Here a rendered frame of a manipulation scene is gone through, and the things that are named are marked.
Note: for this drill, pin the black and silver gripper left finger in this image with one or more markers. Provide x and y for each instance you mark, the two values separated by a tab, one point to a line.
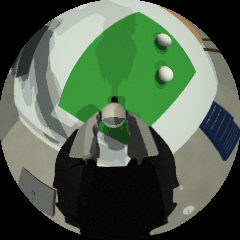
78	148

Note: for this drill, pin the green square mat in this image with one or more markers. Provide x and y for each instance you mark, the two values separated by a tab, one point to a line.
121	66

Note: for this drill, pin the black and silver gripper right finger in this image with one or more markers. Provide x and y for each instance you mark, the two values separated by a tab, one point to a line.
148	147

